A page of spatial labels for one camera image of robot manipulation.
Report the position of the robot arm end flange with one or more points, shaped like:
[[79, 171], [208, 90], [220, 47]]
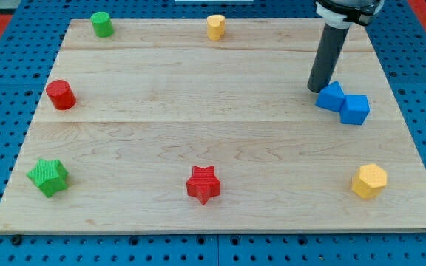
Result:
[[341, 14]]

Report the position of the yellow heart block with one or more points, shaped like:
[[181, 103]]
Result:
[[215, 27]]

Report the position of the yellow hexagon block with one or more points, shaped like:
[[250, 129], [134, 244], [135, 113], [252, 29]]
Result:
[[369, 181]]

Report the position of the red star block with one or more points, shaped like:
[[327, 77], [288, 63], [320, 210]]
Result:
[[203, 184]]

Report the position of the wooden board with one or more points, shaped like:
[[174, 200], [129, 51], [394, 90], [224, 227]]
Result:
[[158, 97]]

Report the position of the blue triangular block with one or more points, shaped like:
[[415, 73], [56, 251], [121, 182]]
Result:
[[331, 97]]

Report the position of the blue cube block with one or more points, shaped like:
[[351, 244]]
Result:
[[354, 110]]

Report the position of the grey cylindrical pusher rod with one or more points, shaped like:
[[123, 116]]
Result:
[[328, 52]]

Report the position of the green cylinder block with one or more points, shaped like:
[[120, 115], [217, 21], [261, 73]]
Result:
[[102, 25]]

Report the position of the red cylinder block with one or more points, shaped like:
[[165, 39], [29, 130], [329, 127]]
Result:
[[61, 94]]

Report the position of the green star block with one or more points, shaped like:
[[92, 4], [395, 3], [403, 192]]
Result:
[[49, 176]]

